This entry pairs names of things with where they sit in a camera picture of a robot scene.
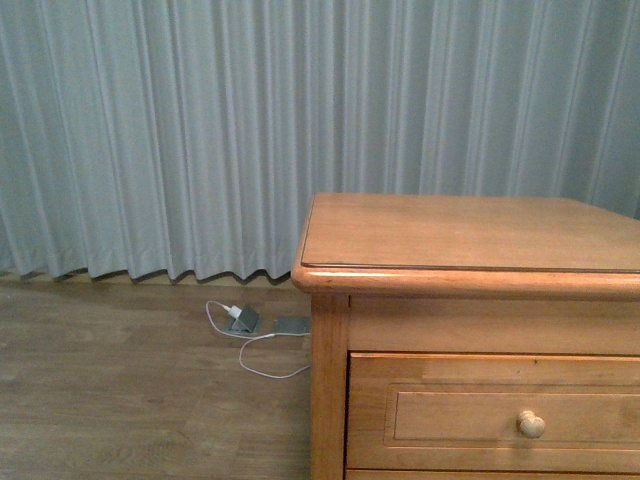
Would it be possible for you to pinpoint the drawer wooden knob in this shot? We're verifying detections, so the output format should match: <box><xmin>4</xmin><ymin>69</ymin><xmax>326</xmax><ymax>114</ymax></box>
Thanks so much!
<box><xmin>516</xmin><ymin>410</ymin><xmax>546</xmax><ymax>439</ymax></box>

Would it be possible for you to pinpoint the grey floor plate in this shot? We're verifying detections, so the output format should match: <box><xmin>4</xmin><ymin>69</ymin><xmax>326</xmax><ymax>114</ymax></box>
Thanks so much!
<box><xmin>272</xmin><ymin>317</ymin><xmax>311</xmax><ymax>336</ymax></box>

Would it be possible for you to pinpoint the metal floor socket box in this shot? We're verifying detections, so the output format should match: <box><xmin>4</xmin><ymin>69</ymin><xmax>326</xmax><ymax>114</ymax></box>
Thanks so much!
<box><xmin>229</xmin><ymin>305</ymin><xmax>260</xmax><ymax>334</ymax></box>

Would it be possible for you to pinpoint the white plug adapter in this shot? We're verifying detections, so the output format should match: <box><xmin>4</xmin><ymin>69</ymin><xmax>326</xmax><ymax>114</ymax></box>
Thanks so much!
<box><xmin>222</xmin><ymin>305</ymin><xmax>243</xmax><ymax>319</ymax></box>

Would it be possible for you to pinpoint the wooden nightstand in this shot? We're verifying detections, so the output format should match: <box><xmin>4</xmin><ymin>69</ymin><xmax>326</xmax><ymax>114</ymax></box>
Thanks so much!
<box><xmin>292</xmin><ymin>193</ymin><xmax>639</xmax><ymax>479</ymax></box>

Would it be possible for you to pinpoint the grey-blue curtain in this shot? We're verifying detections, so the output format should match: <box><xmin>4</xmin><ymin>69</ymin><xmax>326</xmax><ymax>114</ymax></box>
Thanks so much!
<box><xmin>1</xmin><ymin>1</ymin><xmax>639</xmax><ymax>279</ymax></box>

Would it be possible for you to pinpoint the white floor cable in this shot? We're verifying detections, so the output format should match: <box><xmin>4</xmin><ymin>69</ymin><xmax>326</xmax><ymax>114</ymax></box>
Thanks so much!
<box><xmin>205</xmin><ymin>300</ymin><xmax>312</xmax><ymax>380</ymax></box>

